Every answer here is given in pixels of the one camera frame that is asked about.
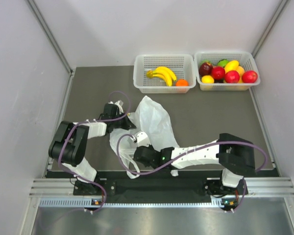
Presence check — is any orange tangerine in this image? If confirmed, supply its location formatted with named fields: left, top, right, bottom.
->
left=175, top=79, right=189, bottom=87

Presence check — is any green lime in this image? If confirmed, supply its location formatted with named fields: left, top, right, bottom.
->
left=217, top=59, right=229, bottom=68

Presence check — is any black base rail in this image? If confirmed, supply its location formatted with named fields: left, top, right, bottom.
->
left=73, top=170, right=244, bottom=204

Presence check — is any orange fruit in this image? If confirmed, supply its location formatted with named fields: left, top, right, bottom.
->
left=236, top=66, right=245, bottom=77

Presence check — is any yellow banana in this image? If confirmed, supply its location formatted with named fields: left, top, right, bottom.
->
left=146, top=67, right=177, bottom=87

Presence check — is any red apple front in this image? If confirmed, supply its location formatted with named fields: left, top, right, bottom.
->
left=224, top=70, right=240, bottom=84

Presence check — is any white basket holding fruit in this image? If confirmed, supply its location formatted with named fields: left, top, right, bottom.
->
left=194, top=50, right=260, bottom=91

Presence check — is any yellow lemon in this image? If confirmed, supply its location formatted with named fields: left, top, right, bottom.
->
left=201, top=75, right=215, bottom=84

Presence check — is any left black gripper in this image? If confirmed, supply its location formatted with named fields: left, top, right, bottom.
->
left=112, top=110, right=136, bottom=132

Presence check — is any white plastic bag with fruit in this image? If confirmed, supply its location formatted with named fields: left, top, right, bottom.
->
left=109, top=95, right=179, bottom=172

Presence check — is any dark red apple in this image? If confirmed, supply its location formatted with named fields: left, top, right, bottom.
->
left=198, top=62, right=213, bottom=76

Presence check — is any empty white plastic basket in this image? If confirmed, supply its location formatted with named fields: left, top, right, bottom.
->
left=133, top=54, right=196, bottom=94

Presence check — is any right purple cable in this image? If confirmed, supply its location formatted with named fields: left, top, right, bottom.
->
left=117, top=134, right=269, bottom=212

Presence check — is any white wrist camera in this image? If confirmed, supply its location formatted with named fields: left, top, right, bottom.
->
left=109, top=100, right=124, bottom=114
left=131, top=131, right=151, bottom=147

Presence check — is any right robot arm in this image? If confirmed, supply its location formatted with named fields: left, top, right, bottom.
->
left=134, top=133, right=255, bottom=194

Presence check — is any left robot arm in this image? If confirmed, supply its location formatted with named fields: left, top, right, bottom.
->
left=48, top=100, right=136, bottom=194

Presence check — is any grey slotted cable duct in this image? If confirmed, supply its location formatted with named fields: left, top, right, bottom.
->
left=39, top=198, right=234, bottom=208

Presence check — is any red apple middle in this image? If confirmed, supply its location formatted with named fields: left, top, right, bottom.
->
left=211, top=66, right=225, bottom=80

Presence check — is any red apple right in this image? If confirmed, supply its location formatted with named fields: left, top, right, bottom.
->
left=242, top=70, right=258, bottom=83

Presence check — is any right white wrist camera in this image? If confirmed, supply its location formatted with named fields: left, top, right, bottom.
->
left=131, top=131, right=151, bottom=147

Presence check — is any yellow mango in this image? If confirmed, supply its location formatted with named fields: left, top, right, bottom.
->
left=224, top=60, right=240, bottom=73

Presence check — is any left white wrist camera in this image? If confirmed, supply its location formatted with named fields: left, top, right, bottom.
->
left=109, top=100, right=124, bottom=114

